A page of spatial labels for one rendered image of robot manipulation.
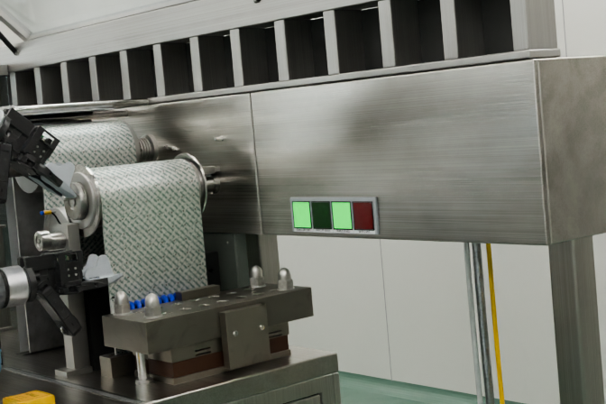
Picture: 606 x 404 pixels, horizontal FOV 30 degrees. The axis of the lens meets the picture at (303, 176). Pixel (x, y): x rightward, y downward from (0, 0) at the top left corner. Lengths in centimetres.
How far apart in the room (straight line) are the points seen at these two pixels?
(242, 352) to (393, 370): 344
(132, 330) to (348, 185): 49
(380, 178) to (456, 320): 320
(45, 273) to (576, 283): 98
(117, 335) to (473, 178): 75
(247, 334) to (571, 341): 61
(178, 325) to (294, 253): 392
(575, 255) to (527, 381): 306
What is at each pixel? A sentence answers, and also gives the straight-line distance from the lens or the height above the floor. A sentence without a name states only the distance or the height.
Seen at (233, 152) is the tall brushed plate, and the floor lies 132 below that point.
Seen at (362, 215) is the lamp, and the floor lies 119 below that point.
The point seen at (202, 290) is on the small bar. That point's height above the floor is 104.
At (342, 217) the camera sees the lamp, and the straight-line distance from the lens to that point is 217.
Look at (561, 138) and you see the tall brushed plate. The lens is 188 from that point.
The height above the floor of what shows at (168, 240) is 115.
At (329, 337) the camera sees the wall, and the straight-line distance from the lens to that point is 593.
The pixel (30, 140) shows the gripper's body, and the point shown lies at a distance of 222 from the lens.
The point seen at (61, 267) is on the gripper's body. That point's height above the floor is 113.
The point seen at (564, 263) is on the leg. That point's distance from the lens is 204.
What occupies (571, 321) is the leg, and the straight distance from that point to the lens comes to 205.
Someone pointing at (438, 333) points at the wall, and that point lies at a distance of 535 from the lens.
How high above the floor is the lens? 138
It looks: 3 degrees down
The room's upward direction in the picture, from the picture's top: 5 degrees counter-clockwise
